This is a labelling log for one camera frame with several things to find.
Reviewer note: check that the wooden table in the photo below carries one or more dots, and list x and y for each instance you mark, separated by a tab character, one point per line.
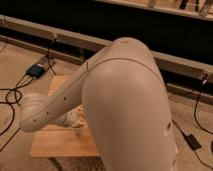
63	143

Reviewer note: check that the black power brick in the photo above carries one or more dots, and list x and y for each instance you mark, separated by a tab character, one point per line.
192	142

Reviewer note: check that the black power adapter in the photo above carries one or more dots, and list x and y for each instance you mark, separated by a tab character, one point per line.
35	71

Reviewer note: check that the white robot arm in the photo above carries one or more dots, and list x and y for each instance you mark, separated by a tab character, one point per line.
125	101

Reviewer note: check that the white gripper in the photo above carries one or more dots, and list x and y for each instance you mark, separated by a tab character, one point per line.
72	119

